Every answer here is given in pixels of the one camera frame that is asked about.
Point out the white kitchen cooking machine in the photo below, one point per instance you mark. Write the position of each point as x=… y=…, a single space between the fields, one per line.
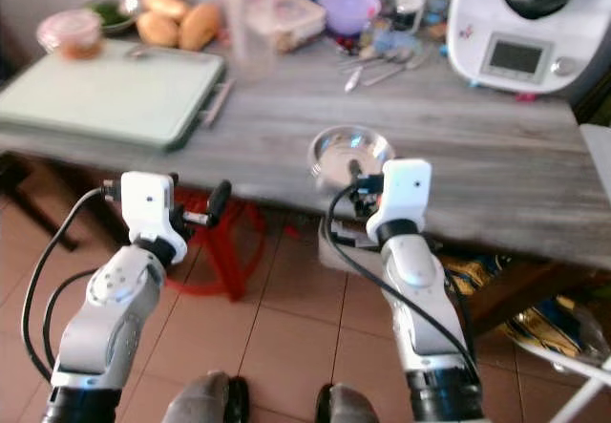
x=525 y=27

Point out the robot right leg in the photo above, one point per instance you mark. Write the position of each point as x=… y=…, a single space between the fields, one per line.
x=348 y=407

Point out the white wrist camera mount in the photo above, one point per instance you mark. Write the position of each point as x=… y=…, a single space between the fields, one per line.
x=403 y=194
x=148 y=203

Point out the small steel bowl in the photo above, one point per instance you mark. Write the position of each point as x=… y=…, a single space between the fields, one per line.
x=334 y=149

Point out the tall clear plastic tumbler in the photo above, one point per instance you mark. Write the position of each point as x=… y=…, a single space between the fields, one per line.
x=253 y=17

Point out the pale green cutting board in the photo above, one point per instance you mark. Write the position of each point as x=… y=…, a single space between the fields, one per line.
x=115 y=94

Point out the robot leg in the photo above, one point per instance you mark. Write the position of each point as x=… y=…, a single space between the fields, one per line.
x=210 y=399
x=348 y=407

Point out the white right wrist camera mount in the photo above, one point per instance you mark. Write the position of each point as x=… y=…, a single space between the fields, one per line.
x=403 y=194

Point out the white metal rack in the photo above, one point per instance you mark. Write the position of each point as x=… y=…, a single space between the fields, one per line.
x=573 y=377

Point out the purple plastic bowl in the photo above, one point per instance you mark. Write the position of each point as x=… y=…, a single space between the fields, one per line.
x=348 y=8

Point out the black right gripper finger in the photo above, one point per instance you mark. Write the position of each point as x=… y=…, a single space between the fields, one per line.
x=354 y=168

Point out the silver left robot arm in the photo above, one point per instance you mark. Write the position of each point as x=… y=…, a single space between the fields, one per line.
x=105 y=294

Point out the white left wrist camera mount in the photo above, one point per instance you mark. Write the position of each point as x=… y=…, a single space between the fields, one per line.
x=148 y=203

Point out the slim table knife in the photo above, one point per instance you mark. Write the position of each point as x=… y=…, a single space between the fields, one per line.
x=218 y=103

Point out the metal spoon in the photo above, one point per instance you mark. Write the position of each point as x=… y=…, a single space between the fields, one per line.
x=389 y=72

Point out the golden bread bun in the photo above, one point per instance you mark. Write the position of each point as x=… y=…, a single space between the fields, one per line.
x=199 y=25
x=162 y=3
x=156 y=29

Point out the robot left leg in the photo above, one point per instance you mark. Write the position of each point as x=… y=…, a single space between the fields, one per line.
x=210 y=399

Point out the red plastic stool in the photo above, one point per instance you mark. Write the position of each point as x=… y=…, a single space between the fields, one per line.
x=221 y=251

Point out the yellow blue patterned fabric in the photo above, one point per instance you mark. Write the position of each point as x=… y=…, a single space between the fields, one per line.
x=511 y=299

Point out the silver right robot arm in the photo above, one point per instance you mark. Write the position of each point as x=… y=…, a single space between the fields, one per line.
x=425 y=318

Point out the round lidded food tub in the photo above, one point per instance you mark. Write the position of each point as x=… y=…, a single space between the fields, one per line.
x=72 y=33

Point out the dark wooden grey-topped table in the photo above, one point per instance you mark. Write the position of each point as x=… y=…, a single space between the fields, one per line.
x=487 y=156

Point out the white plastic box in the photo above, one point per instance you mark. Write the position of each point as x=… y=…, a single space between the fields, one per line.
x=344 y=254

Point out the clear lidded plastic box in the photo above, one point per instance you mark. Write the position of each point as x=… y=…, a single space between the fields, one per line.
x=298 y=17

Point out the dark dish with greens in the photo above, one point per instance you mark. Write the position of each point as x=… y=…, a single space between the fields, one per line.
x=115 y=12

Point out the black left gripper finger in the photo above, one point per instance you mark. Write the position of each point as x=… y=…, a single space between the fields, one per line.
x=221 y=197

